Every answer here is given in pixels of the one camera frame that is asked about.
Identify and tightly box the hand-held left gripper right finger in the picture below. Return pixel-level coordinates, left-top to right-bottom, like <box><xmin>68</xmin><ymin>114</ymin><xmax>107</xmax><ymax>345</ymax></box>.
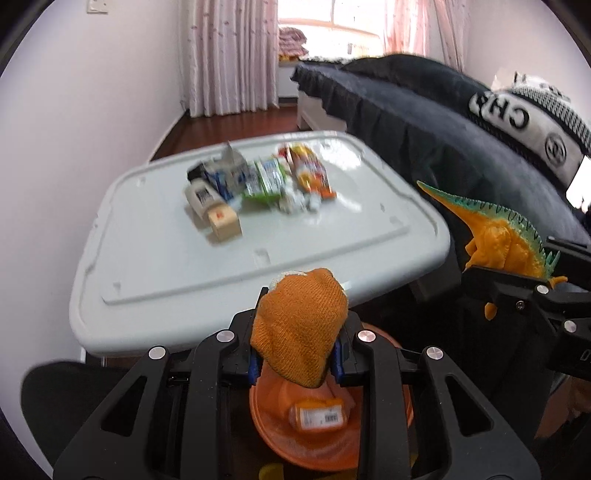
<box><xmin>331</xmin><ymin>311</ymin><xmax>541</xmax><ymax>480</ymax></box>

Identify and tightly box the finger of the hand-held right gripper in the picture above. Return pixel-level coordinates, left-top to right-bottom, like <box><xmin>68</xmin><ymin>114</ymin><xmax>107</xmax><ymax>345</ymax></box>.
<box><xmin>547</xmin><ymin>236</ymin><xmax>591</xmax><ymax>259</ymax></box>
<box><xmin>462</xmin><ymin>267</ymin><xmax>591</xmax><ymax>324</ymax></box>

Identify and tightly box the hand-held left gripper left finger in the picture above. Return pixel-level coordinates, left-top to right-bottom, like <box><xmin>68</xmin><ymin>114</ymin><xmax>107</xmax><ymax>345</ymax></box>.
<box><xmin>53</xmin><ymin>286</ymin><xmax>269</xmax><ymax>480</ymax></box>

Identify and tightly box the orange toy dinosaur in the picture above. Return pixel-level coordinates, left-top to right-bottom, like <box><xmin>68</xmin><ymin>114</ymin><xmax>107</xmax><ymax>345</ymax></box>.
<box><xmin>416</xmin><ymin>180</ymin><xmax>568</xmax><ymax>321</ymax></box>

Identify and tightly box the orange labelled packet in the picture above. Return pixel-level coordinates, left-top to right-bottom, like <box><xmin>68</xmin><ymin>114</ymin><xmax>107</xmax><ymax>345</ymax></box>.
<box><xmin>288</xmin><ymin>399</ymin><xmax>346</xmax><ymax>432</ymax></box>

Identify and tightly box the orange knit cloth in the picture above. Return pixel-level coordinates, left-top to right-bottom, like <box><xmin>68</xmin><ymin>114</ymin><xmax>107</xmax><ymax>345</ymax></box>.
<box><xmin>250</xmin><ymin>268</ymin><xmax>349</xmax><ymax>388</ymax></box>

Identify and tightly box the orange plastic bin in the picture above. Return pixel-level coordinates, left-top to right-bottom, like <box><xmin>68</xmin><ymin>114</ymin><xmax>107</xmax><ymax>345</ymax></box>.
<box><xmin>249</xmin><ymin>323</ymin><xmax>414</xmax><ymax>472</ymax></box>

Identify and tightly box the small tan box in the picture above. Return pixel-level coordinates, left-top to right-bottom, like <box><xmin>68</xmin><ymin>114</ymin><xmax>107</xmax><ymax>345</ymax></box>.
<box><xmin>206</xmin><ymin>205</ymin><xmax>243</xmax><ymax>241</ymax></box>

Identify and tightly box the white wrapper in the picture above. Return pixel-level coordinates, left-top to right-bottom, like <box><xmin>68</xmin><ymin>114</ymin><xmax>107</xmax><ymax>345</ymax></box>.
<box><xmin>279</xmin><ymin>187</ymin><xmax>324</xmax><ymax>214</ymax></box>

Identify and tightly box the white bottle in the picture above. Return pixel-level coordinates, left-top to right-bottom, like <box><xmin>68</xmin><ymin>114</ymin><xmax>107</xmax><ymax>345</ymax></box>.
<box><xmin>185</xmin><ymin>180</ymin><xmax>227</xmax><ymax>217</ymax></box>

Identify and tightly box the green snack packet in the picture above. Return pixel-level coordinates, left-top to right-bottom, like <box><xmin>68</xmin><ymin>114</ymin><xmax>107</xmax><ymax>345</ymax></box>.
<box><xmin>242</xmin><ymin>157</ymin><xmax>289</xmax><ymax>204</ymax></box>

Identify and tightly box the blue and white carton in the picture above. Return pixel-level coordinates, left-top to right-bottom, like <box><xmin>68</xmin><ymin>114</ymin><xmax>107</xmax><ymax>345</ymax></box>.
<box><xmin>203</xmin><ymin>143</ymin><xmax>254</xmax><ymax>202</ymax></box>

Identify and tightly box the orange and red snack packet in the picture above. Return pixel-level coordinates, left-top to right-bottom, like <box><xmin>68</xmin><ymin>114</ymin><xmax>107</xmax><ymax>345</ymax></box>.
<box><xmin>277</xmin><ymin>143</ymin><xmax>337</xmax><ymax>201</ymax></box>

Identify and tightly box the white plastic table lid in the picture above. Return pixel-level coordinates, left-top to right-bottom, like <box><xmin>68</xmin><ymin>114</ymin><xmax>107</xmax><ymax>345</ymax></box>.
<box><xmin>69</xmin><ymin>130</ymin><xmax>452</xmax><ymax>357</ymax></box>

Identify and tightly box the black and white printed pillow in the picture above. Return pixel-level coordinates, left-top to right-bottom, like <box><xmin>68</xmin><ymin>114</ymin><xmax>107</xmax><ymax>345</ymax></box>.
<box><xmin>468</xmin><ymin>71</ymin><xmax>591</xmax><ymax>185</ymax></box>

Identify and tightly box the pink patterned curtain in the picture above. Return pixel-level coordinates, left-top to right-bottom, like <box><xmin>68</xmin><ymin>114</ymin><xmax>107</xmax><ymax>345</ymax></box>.
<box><xmin>381</xmin><ymin>0</ymin><xmax>469</xmax><ymax>70</ymax></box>
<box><xmin>178</xmin><ymin>0</ymin><xmax>281</xmax><ymax>117</ymax></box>

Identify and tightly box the window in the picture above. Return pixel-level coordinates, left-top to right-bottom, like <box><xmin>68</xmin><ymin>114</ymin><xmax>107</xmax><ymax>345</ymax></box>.
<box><xmin>278</xmin><ymin>0</ymin><xmax>398</xmax><ymax>58</ymax></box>

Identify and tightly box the stack of pink quilts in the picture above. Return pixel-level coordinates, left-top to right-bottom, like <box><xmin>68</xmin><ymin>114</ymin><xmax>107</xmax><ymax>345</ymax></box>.
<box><xmin>278</xmin><ymin>27</ymin><xmax>309</xmax><ymax>58</ymax></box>

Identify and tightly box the white bed frame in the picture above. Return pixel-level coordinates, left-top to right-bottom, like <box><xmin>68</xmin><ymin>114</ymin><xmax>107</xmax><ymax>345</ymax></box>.
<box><xmin>298</xmin><ymin>90</ymin><xmax>347</xmax><ymax>131</ymax></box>

